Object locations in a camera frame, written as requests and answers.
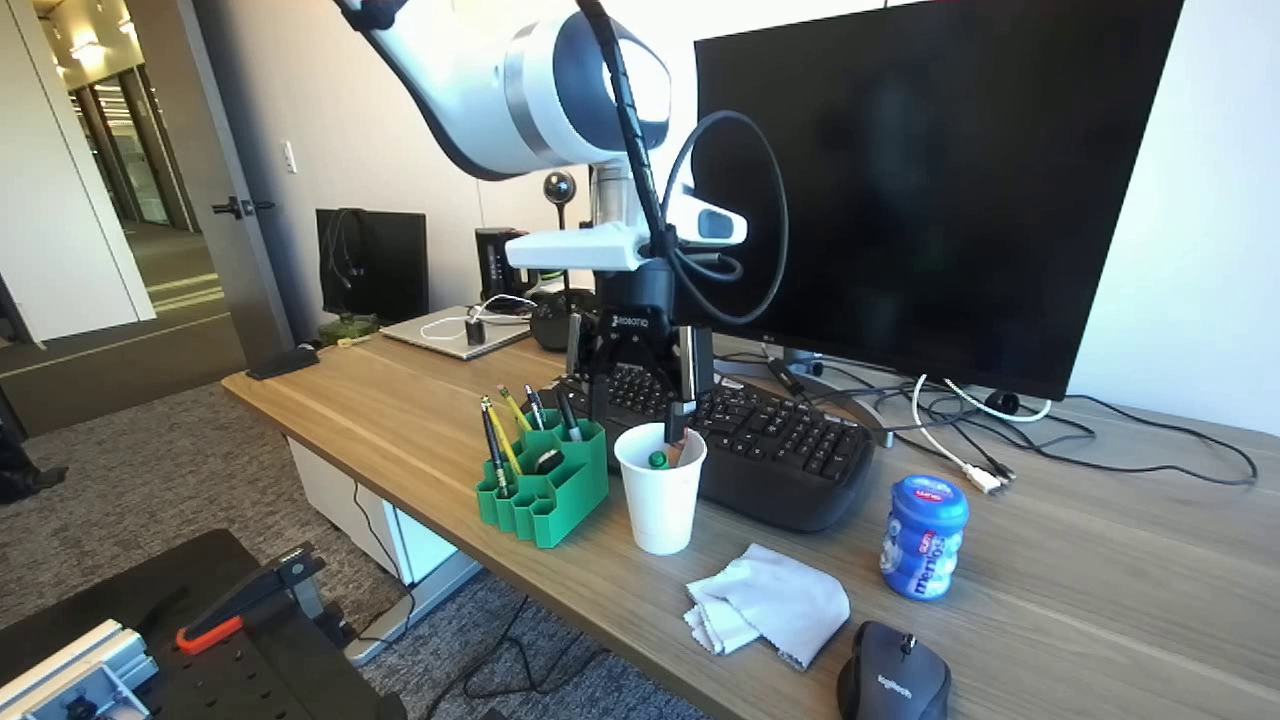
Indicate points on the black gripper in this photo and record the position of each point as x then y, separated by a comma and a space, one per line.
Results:
638, 314

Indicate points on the white paper cup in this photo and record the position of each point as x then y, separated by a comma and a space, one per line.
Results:
661, 512

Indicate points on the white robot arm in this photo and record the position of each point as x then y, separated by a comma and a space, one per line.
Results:
492, 92

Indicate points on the black marker white barrel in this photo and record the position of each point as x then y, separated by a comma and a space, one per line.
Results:
569, 423

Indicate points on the green capped marker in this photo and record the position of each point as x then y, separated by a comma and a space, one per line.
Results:
657, 459

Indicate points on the dark pen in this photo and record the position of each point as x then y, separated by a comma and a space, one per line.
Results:
537, 410

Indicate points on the yellow green pencil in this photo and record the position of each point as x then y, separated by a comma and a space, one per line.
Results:
519, 410

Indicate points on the small black silver clip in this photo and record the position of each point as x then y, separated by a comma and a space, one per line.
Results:
544, 462

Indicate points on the green plastic pen holder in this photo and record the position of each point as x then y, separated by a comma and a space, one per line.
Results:
544, 506

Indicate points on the black pencil gold print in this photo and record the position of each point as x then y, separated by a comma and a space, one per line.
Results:
492, 455

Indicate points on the small black adapter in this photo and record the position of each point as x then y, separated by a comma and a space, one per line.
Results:
473, 329

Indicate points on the black ergonomic keyboard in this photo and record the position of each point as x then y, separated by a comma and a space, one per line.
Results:
785, 455

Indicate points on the black electric kettle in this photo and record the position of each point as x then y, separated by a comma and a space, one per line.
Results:
489, 266

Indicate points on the silver closed laptop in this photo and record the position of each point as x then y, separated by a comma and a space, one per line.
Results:
434, 341

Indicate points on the white folded cloth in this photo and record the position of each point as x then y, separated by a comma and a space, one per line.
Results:
773, 600

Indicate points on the white under-desk cabinet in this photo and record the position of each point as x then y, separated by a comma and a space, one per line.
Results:
334, 500

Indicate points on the blue mentos gum bottle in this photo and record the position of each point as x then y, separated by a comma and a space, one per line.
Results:
925, 543

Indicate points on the black desk corner block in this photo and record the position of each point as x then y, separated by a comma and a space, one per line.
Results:
283, 362

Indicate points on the large black monitor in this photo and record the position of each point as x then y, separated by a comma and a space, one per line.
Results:
932, 185

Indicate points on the dark grey computer mouse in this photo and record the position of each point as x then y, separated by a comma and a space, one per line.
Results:
894, 682

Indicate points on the black perforated work table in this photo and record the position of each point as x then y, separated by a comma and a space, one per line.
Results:
122, 584

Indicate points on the black stand foot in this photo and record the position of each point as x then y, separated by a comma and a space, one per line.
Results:
18, 467

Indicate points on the aluminium extrusion profile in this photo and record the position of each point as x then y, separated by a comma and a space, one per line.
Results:
66, 666

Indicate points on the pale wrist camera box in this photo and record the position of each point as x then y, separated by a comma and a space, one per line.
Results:
573, 248

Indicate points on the black box against wall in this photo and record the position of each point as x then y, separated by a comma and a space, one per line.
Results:
385, 266

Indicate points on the white light switch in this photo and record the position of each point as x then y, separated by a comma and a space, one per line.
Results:
290, 159

